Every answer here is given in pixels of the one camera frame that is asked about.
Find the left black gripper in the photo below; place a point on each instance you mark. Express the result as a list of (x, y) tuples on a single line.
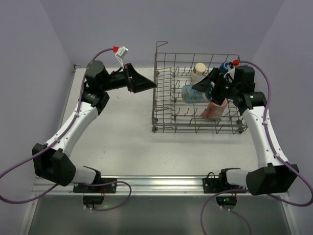
[(130, 78)]

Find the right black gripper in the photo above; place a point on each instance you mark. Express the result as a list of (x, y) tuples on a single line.
[(217, 85)]

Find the light blue patterned mug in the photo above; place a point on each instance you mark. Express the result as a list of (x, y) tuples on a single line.
[(190, 95)]

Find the pink patterned mug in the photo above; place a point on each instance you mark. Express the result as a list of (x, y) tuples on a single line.
[(214, 111)]

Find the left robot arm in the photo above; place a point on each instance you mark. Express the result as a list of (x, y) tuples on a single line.
[(52, 159)]

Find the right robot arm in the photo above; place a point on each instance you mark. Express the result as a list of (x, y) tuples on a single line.
[(274, 173)]

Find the dark blue mug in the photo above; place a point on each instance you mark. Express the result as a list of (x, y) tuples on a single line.
[(225, 67)]

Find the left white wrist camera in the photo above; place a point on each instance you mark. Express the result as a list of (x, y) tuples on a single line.
[(120, 54)]

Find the grey wire dish rack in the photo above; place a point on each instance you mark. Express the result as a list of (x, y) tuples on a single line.
[(171, 114)]

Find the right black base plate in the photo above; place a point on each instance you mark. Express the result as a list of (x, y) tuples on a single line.
[(214, 183)]

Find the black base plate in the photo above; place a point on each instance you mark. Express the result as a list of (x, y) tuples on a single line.
[(214, 183), (110, 187)]

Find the aluminium mounting rail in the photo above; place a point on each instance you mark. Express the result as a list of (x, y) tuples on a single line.
[(141, 186)]

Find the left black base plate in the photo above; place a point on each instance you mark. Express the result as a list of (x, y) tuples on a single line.
[(110, 187)]

